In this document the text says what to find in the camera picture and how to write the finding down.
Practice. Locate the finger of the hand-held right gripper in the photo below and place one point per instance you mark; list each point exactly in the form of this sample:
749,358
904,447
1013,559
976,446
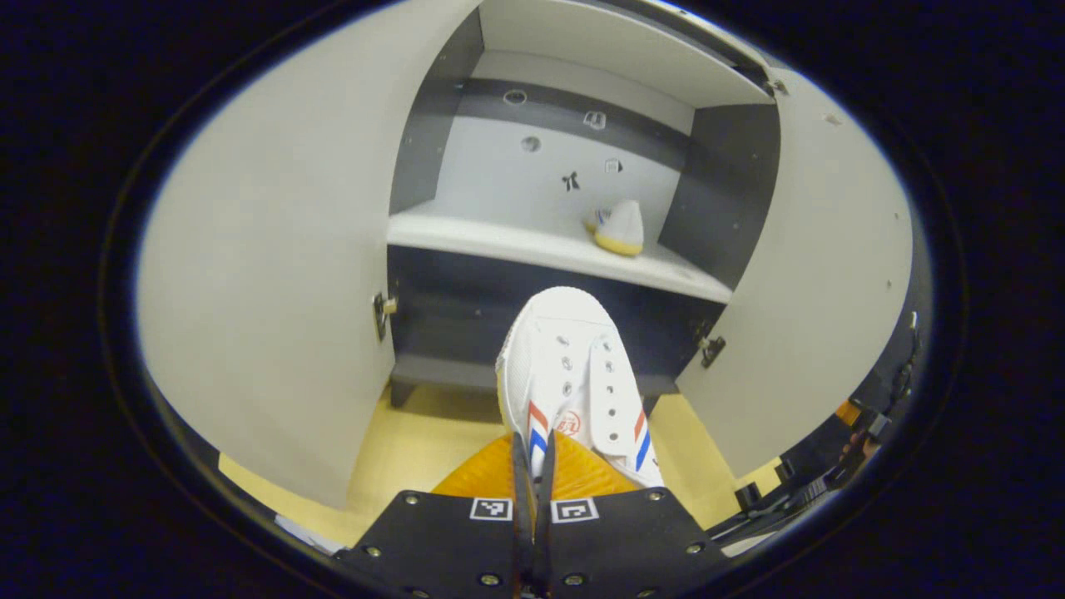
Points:
847,413

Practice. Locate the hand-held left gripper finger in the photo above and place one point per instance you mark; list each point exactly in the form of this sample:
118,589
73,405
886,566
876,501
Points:
522,532
542,532

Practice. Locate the white cabinet door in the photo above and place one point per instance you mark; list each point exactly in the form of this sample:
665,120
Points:
815,291
274,249

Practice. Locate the white striped shoe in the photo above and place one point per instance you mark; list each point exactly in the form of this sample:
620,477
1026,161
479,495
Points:
566,349
624,225

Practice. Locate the white shoe cabinet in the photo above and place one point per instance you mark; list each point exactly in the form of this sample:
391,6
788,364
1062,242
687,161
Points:
541,241

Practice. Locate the dark frame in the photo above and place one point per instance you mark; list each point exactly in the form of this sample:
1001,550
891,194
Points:
782,499

